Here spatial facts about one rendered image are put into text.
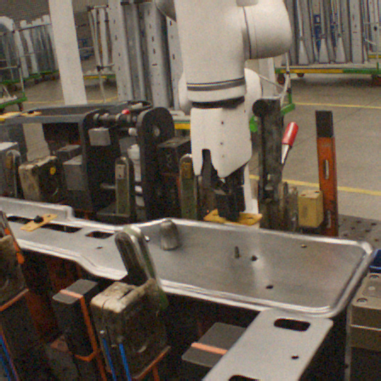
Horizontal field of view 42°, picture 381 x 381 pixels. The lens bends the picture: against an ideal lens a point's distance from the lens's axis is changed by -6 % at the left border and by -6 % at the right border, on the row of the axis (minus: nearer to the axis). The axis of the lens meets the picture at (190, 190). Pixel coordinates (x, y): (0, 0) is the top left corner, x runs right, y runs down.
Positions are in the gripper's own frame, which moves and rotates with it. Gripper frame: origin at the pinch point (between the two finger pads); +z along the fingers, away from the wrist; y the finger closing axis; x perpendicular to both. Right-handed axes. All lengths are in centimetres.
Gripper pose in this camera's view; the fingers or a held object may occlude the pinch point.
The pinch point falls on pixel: (230, 201)
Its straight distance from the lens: 79.0
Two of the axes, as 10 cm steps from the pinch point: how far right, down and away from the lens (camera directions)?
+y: -5.3, 3.5, -7.7
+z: 1.4, 9.3, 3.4
